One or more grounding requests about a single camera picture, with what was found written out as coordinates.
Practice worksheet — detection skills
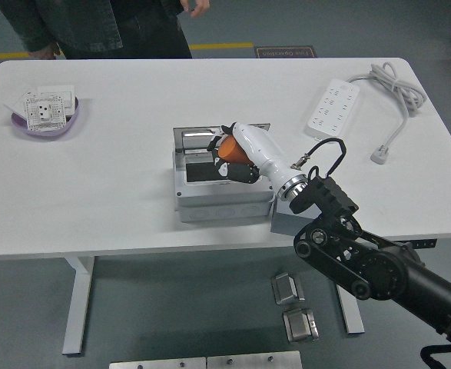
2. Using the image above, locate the person's right hand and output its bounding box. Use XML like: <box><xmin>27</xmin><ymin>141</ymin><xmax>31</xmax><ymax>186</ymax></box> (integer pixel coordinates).
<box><xmin>28</xmin><ymin>44</ymin><xmax>64</xmax><ymax>61</ymax></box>

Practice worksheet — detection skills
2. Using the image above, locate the person's left hand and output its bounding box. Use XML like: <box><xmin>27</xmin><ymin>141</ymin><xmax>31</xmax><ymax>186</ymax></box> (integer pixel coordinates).
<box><xmin>181</xmin><ymin>0</ymin><xmax>212</xmax><ymax>19</ymax></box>

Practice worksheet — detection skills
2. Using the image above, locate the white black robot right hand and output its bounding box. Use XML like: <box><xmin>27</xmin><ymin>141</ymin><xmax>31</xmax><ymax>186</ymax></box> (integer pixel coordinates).
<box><xmin>207</xmin><ymin>121</ymin><xmax>307</xmax><ymax>193</ymax></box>

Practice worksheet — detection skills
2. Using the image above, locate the orange cylinder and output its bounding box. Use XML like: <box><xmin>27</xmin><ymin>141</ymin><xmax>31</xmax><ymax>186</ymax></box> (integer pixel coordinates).
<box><xmin>217</xmin><ymin>134</ymin><xmax>251</xmax><ymax>166</ymax></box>

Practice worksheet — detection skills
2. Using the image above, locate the grey junction box with lid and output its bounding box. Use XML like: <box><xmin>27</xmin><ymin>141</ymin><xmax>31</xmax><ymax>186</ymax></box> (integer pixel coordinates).
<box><xmin>171</xmin><ymin>121</ymin><xmax>278</xmax><ymax>223</ymax></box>

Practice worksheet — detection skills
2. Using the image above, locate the grey cube with round hole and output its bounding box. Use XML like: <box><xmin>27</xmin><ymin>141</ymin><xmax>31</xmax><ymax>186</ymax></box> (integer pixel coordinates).
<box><xmin>270</xmin><ymin>195</ymin><xmax>322</xmax><ymax>235</ymax></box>

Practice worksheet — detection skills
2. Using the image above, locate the white printed socket panel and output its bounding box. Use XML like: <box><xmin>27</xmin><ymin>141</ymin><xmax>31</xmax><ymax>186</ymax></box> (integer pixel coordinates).
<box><xmin>22</xmin><ymin>95</ymin><xmax>67</xmax><ymax>131</ymax></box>

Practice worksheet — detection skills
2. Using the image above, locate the white plain card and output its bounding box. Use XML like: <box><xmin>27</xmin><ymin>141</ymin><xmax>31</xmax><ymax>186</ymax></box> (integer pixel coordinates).
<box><xmin>3</xmin><ymin>87</ymin><xmax>38</xmax><ymax>116</ymax></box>

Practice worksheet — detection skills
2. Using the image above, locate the person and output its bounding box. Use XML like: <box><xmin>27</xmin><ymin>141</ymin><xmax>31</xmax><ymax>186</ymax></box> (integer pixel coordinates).
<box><xmin>0</xmin><ymin>0</ymin><xmax>194</xmax><ymax>61</ymax></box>

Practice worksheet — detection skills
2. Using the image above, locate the white power strip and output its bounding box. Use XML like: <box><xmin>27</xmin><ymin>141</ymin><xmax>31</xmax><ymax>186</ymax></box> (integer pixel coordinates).
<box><xmin>304</xmin><ymin>78</ymin><xmax>360</xmax><ymax>145</ymax></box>

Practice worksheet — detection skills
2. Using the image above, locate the purple bowl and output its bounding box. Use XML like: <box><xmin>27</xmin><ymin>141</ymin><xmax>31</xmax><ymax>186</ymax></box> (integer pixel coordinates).
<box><xmin>10</xmin><ymin>95</ymin><xmax>81</xmax><ymax>138</ymax></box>

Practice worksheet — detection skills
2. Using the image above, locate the dark floor sign with text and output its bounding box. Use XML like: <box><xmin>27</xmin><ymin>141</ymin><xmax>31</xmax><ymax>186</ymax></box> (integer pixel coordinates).
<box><xmin>254</xmin><ymin>45</ymin><xmax>320</xmax><ymax>60</ymax></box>

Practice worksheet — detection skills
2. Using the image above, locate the black table control panel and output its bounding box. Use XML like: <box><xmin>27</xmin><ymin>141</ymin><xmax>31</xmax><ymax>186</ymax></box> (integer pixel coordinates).
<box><xmin>401</xmin><ymin>238</ymin><xmax>438</xmax><ymax>250</ymax></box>

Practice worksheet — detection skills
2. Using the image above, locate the metal plate with screws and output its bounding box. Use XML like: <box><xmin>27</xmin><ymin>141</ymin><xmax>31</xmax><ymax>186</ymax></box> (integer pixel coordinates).
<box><xmin>108</xmin><ymin>356</ymin><xmax>207</xmax><ymax>369</ymax></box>
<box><xmin>207</xmin><ymin>350</ymin><xmax>303</xmax><ymax>369</ymax></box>

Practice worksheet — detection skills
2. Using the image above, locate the white switch plate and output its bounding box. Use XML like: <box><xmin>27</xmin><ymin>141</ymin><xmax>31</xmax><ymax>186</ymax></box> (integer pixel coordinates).
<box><xmin>36</xmin><ymin>84</ymin><xmax>76</xmax><ymax>117</ymax></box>

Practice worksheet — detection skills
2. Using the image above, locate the grey power cable with plug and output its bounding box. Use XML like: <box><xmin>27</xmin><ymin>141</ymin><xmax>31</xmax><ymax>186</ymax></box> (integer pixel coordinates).
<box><xmin>347</xmin><ymin>62</ymin><xmax>428</xmax><ymax>165</ymax></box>

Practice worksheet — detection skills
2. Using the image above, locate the small metal bracket block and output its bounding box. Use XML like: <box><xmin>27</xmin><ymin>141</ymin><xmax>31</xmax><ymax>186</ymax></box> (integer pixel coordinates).
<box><xmin>270</xmin><ymin>271</ymin><xmax>306</xmax><ymax>306</ymax></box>

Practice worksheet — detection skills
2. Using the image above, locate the large metal bracket block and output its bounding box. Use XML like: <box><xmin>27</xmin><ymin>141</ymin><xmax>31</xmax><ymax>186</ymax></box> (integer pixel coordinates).
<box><xmin>282</xmin><ymin>307</ymin><xmax>320</xmax><ymax>343</ymax></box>

